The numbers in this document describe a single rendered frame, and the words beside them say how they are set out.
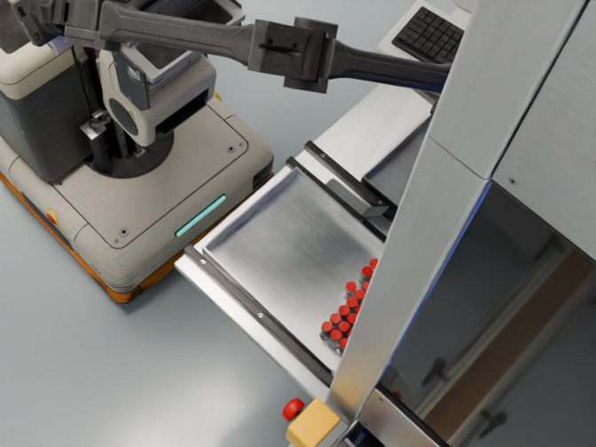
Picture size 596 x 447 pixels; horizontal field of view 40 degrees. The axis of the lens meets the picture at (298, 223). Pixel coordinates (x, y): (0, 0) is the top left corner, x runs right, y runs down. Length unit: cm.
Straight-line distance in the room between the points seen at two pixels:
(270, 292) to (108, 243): 83
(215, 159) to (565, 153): 189
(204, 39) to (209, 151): 117
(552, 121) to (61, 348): 209
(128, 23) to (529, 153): 90
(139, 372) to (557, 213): 194
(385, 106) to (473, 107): 121
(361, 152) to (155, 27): 59
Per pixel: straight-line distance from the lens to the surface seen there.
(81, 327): 254
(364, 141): 177
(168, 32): 134
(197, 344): 249
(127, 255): 230
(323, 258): 163
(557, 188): 63
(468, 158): 66
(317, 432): 137
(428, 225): 77
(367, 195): 168
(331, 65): 131
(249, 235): 164
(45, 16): 153
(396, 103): 184
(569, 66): 55
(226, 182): 240
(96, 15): 145
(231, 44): 126
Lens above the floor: 236
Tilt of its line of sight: 63 degrees down
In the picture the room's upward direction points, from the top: 9 degrees clockwise
